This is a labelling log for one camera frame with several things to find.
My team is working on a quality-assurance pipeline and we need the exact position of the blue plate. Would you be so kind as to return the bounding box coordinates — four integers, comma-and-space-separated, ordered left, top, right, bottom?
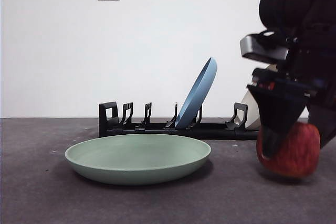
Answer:
174, 57, 218, 130

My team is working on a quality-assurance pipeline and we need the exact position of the red yellow apple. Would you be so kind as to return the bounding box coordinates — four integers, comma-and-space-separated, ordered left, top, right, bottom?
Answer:
256, 122, 321, 178

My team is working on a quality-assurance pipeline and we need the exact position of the green plate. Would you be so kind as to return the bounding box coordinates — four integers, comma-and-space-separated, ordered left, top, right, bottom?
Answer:
64, 133, 212, 186

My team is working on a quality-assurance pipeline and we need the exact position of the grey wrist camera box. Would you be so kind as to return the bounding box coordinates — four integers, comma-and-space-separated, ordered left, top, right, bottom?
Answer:
239, 33, 289, 63

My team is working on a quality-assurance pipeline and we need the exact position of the black plate rack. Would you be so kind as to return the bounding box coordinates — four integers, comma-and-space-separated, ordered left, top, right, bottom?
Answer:
98, 101, 260, 141

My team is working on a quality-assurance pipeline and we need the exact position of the cream white plate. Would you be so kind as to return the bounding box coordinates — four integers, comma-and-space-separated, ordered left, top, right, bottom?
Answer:
235, 62, 280, 130

